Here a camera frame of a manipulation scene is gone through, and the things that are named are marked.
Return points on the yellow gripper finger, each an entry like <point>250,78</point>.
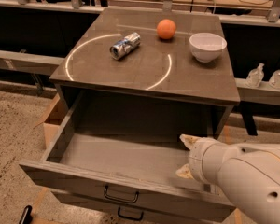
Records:
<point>184,172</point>
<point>189,140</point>

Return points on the lower drawer with handle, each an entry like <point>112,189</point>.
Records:
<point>125,212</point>

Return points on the orange fruit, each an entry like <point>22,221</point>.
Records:
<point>166,29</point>

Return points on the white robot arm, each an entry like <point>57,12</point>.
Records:
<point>248,174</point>

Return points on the black object on floor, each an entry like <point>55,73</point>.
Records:
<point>26,217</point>

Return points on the crushed silver soda can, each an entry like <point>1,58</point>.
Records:
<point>125,46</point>

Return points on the clear plastic bottle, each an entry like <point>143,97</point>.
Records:
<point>255,76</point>
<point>275,79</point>

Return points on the metal rail shelf frame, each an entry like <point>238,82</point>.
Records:
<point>29,63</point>

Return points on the clear plastic bottle left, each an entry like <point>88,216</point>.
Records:
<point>255,76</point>

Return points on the cardboard box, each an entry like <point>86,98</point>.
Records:
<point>52,119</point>

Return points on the black drawer handle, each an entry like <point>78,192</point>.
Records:
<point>118,199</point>

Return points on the dark wooden cabinet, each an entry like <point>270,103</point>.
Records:
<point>158,67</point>

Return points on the white ceramic bowl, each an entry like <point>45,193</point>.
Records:
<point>205,47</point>

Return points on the clear plastic bottle right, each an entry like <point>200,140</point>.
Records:
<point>275,79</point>

